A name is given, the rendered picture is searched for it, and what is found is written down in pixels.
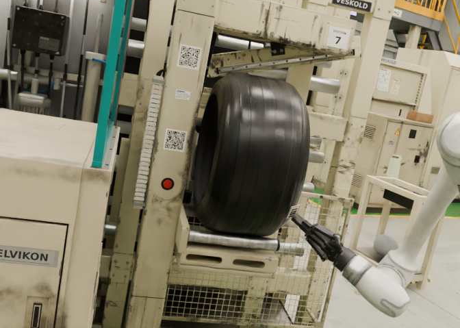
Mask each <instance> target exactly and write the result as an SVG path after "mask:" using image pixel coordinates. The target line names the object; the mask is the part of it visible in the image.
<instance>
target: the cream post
mask: <svg viewBox="0 0 460 328"><path fill-rule="evenodd" d="M217 6H218V0H177V5H176V10H175V17H174V23H173V27H172V35H171V39H170V47H169V52H168V60H167V66H168V72H167V74H166V73H165V77H164V79H165V80H166V84H164V85H163V89H162V98H161V102H160V107H159V114H158V119H157V127H156V131H155V139H154V141H155V146H153V152H152V156H151V164H150V169H149V177H148V181H147V186H146V194H145V198H146V200H145V201H146V206H145V208H143V211H142V219H141V223H140V231H139V236H138V244H137V249H136V256H135V261H134V265H133V273H132V278H131V286H130V291H129V298H128V303H127V311H126V317H125V324H124V328H160V325H161V321H162V314H163V309H164V302H165V298H166V291H167V287H168V279H169V275H170V267H171V264H172V259H173V252H174V247H175V236H176V232H177V225H178V220H179V216H180V213H181V206H182V202H183V195H184V190H185V186H186V179H187V175H188V167H189V162H190V156H191V152H192V145H193V140H194V133H195V129H196V121H197V116H198V113H199V106H200V102H201V95H202V90H203V83H204V79H205V71H206V68H207V60H208V56H209V49H210V44H211V40H212V33H213V28H214V21H215V17H216V10H217ZM180 44H183V45H189V46H193V47H199V48H202V51H201V59H200V63H199V69H198V70H194V69H191V68H184V67H180V66H177V60H178V56H179V48H180ZM176 90H183V91H188V92H191V93H190V100H189V101H188V100H184V99H176V98H175V95H176ZM166 128H168V129H176V130H181V131H187V132H188V133H187V138H186V145H185V149H184V152H180V151H171V150H166V149H163V146H164V138H165V133H166ZM166 180H170V181H171V182H172V186H171V187H170V188H165V187H164V181H166Z"/></svg>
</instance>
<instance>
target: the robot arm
mask: <svg viewBox="0 0 460 328"><path fill-rule="evenodd" d="M436 143H437V149H438V151H439V154H440V156H441V158H442V161H443V163H442V166H441V168H440V170H439V173H438V175H437V178H436V180H435V182H434V184H433V187H432V188H431V191H430V192H429V194H428V196H427V198H426V200H425V202H424V204H423V206H422V208H421V210H420V212H419V214H418V216H417V218H416V220H415V223H414V224H413V227H412V228H411V231H410V232H409V235H408V236H407V238H406V240H405V241H404V242H403V244H402V245H401V246H400V247H399V248H398V249H396V250H391V251H389V252H388V253H387V255H386V256H385V257H384V258H383V259H382V260H381V261H380V262H379V265H378V266H377V267H374V266H373V265H372V264H371V263H369V262H368V261H367V260H366V259H365V258H363V257H362V256H361V255H358V256H356V254H355V253H354V252H353V251H351V250H350V249H349V248H346V247H345V246H344V245H343V244H342V243H341V242H340V238H341V237H342V236H341V235H340V234H336V233H334V232H332V231H331V230H329V229H327V228H326V227H323V226H322V225H320V224H318V223H316V224H314V225H312V224H311V223H309V222H308V221H307V220H305V219H304V218H302V217H301V216H300V215H299V214H296V215H294V216H293V217H292V219H291V220H292V221H293V222H294V223H295V224H296V225H298V226H299V228H300V229H301V230H302V231H304V232H305V236H306V238H305V239H306V241H307V242H308V243H309V244H310V245H311V247H312V248H313V249H314V251H315V252H316V253H317V254H318V255H319V256H320V259H321V260H322V261H323V262H324V261H325V260H329V261H331V262H333V265H334V266H335V267H336V268H337V269H338V270H339V271H341V272H342V271H343V273H342V276H343V277H344V278H345V279H347V280H348V281H349V282H350V283H351V284H352V285H353V286H354V287H356V289H358V291H359V292H360V294H361V295H362V297H363V298H364V299H365V300H367V301H368V302H369V303H370V304H371V305H373V306H374V307H375V308H377V309H378V310H379V311H380V312H383V313H384V314H386V315H388V316H390V317H392V318H395V317H398V316H400V315H401V314H402V313H403V312H404V311H405V310H406V309H407V307H408V306H409V304H410V302H411V300H410V298H409V296H408V294H407V293H406V291H405V288H406V287H407V285H408V284H409V283H410V282H411V280H412V279H413V276H414V274H415V271H416V270H417V266H416V258H417V256H418V253H419V252H420V249H421V248H422V246H423V244H424V243H425V242H426V239H427V238H428V237H429V235H430V234H431V232H432V230H433V229H434V227H435V226H436V224H437V223H438V221H439V219H440V218H441V217H442V215H443V213H444V212H445V211H446V209H447V207H448V206H449V205H450V204H451V202H452V201H453V200H454V198H455V197H456V196H457V195H458V194H459V196H460V111H459V112H456V113H454V114H452V115H450V116H449V117H448V118H447V119H446V120H445V121H444V122H443V123H442V124H441V126H440V128H439V130H438V132H437V138H436Z"/></svg>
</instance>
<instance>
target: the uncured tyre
mask: <svg viewBox="0 0 460 328"><path fill-rule="evenodd" d="M309 148H310V125H309V115H308V111H307V106H306V105H305V102H304V101H303V98H302V97H301V96H300V94H299V93H298V91H297V89H296V88H295V87H294V86H293V85H291V84H289V83H287V82H286V81H282V80H278V79H272V78H267V77H261V76H257V75H250V74H246V73H229V74H228V75H225V76H224V77H223V78H221V79H219V80H218V81H217V82H216V83H215V84H214V86H213V88H212V91H211V92H210V95H209V98H208V100H207V105H206V107H205V111H204V115H203V119H202V122H201V128H200V132H199V138H198V142H197V147H196V156H195V162H194V181H193V204H194V213H195V215H196V217H197V218H198V219H199V221H200V222H201V223H202V225H203V226H204V227H205V228H206V229H208V230H211V231H216V232H222V233H228V234H240V235H245V236H257V237H264V236H270V235H272V234H273V233H275V232H276V231H277V230H278V229H280V228H281V227H282V226H284V224H286V223H287V222H288V221H289V219H286V217H287V215H288V212H289V211H290V208H291V207H292V206H296V205H297V204H298V200H299V199H300V196H301V192H302V189H303V185H304V182H305V177H306V173H307V166H308V161H309Z"/></svg>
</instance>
